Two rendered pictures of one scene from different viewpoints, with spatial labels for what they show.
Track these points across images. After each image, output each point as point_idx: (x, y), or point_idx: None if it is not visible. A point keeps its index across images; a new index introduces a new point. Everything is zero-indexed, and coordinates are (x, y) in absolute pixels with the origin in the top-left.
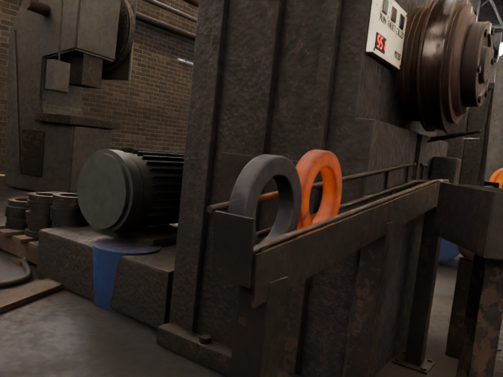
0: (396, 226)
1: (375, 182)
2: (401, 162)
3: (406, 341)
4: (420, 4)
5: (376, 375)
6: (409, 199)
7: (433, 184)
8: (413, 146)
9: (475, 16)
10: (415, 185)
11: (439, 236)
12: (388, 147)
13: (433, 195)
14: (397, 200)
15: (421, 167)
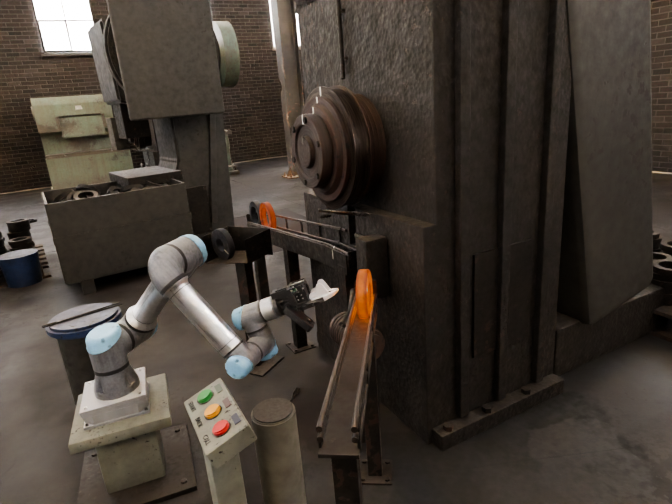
0: (289, 249)
1: (312, 229)
2: (333, 224)
3: (391, 409)
4: (352, 90)
5: None
6: (294, 239)
7: (317, 243)
8: (344, 215)
9: (310, 108)
10: (342, 247)
11: (340, 297)
12: (317, 210)
13: (319, 252)
14: (286, 235)
15: None
